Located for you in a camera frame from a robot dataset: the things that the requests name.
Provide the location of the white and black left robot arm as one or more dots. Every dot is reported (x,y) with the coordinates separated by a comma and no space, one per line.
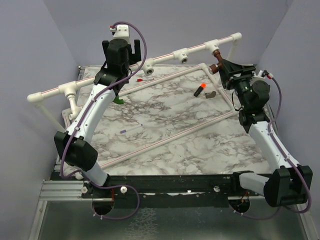
(74,145)

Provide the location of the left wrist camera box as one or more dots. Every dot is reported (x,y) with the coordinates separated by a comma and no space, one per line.
(121,31)

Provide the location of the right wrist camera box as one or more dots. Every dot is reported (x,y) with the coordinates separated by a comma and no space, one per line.
(262,75)

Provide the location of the white plastic faucet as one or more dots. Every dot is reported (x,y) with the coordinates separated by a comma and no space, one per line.
(75,110)

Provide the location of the orange and black highlighter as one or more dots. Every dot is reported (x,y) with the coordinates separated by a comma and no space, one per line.
(199,90)

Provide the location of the black front mounting rail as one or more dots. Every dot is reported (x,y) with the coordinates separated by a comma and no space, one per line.
(151,191)

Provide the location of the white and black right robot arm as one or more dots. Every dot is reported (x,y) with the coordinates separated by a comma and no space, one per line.
(290,182)

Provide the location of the grey metal bracket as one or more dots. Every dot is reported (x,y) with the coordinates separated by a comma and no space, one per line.
(209,95)

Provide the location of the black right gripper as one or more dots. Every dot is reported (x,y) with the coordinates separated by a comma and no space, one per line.
(228,79)

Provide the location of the red and white marker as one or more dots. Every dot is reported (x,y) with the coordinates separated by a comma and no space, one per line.
(144,79)

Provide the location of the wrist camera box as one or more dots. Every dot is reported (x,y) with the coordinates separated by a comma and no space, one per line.
(262,75)
(121,31)

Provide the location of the purple and white pen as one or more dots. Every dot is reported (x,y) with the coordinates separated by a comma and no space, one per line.
(131,128)

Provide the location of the white PVC pipe frame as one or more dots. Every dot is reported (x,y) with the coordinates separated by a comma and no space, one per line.
(148,68)

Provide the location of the brown plastic faucet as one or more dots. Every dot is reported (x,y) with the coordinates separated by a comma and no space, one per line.
(216,67)

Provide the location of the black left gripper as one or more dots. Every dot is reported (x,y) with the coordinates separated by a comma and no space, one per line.
(136,57)

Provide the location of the green plastic faucet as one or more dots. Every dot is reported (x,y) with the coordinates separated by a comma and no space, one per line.
(118,101)

